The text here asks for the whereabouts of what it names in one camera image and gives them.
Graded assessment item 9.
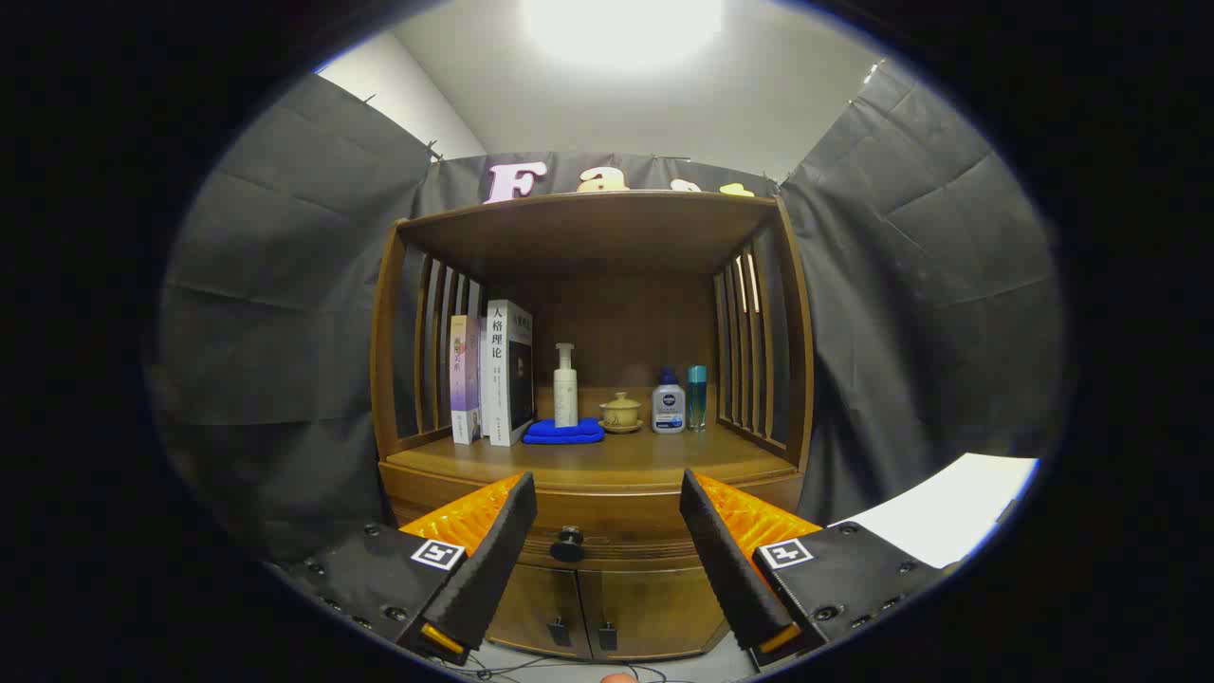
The white bottle with blue pump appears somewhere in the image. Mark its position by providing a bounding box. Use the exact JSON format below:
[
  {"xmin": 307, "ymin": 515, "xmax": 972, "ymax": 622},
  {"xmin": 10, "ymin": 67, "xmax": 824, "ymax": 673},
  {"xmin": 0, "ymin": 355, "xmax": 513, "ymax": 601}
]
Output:
[{"xmin": 652, "ymin": 368, "xmax": 686, "ymax": 434}]

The yellow lidded teacup with saucer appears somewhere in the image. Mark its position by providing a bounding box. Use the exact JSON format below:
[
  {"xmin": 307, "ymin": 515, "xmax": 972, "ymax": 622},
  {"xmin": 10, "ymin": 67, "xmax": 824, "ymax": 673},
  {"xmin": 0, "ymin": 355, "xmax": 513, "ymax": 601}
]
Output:
[{"xmin": 598, "ymin": 392, "xmax": 645, "ymax": 434}]

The brown wooden cabinet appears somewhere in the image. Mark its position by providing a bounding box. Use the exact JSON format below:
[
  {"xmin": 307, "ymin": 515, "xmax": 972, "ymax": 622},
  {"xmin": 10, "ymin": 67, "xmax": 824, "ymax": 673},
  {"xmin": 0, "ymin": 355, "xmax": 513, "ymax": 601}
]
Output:
[{"xmin": 370, "ymin": 190, "xmax": 817, "ymax": 663}]

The brown wooden drawer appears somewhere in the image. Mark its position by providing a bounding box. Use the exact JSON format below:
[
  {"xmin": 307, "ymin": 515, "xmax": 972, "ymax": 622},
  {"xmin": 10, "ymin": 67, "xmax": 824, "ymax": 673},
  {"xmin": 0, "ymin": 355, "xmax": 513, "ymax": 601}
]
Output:
[{"xmin": 379, "ymin": 460, "xmax": 807, "ymax": 572}]

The white box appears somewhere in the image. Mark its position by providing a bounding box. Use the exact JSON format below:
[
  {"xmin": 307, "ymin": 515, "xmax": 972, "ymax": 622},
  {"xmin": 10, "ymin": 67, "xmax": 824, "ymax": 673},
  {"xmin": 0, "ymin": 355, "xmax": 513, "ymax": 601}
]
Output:
[{"xmin": 835, "ymin": 453, "xmax": 1041, "ymax": 568}]

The purple book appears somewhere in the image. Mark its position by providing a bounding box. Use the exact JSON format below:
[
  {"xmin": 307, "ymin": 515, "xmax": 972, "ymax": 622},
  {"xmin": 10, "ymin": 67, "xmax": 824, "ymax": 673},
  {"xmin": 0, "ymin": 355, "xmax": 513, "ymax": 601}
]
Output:
[{"xmin": 450, "ymin": 315, "xmax": 483, "ymax": 445}]

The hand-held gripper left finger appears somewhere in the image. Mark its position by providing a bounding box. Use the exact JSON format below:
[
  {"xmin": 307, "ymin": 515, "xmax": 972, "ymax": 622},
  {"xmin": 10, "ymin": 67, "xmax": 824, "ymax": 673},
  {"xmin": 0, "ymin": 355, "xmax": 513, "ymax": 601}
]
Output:
[{"xmin": 285, "ymin": 471, "xmax": 539, "ymax": 667}]

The black floor cable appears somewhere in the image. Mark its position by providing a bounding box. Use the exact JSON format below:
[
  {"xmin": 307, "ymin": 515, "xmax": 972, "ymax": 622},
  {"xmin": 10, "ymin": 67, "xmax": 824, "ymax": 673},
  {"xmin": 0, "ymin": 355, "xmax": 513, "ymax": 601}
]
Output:
[{"xmin": 446, "ymin": 650, "xmax": 750, "ymax": 683}]

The wooden countertop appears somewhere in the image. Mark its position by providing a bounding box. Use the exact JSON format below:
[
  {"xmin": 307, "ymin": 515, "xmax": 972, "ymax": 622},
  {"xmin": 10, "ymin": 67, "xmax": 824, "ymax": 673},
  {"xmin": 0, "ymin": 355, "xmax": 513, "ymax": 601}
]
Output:
[{"xmin": 384, "ymin": 387, "xmax": 798, "ymax": 489}]

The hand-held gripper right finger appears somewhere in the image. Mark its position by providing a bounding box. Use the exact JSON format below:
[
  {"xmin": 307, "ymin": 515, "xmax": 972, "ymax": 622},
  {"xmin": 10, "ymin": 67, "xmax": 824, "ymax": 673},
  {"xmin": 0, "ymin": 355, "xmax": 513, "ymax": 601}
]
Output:
[{"xmin": 679, "ymin": 469, "xmax": 959, "ymax": 670}]

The blue folded cloth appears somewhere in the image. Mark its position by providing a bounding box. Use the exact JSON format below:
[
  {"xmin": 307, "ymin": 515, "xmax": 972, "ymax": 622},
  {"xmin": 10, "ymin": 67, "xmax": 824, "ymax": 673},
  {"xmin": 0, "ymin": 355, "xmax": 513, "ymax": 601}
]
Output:
[{"xmin": 523, "ymin": 417, "xmax": 606, "ymax": 445}]

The white book with portrait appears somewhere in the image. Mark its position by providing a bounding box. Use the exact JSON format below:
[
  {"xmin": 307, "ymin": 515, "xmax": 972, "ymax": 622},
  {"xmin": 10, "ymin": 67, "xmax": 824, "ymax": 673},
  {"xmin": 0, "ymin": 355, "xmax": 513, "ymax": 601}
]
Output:
[{"xmin": 482, "ymin": 300, "xmax": 534, "ymax": 447}]

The wooden cabinet door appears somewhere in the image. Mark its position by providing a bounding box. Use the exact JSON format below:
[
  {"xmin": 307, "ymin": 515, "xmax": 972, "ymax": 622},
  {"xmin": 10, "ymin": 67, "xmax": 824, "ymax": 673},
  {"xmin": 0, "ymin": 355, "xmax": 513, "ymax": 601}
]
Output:
[
  {"xmin": 579, "ymin": 567, "xmax": 729, "ymax": 662},
  {"xmin": 488, "ymin": 564, "xmax": 594, "ymax": 660}
]

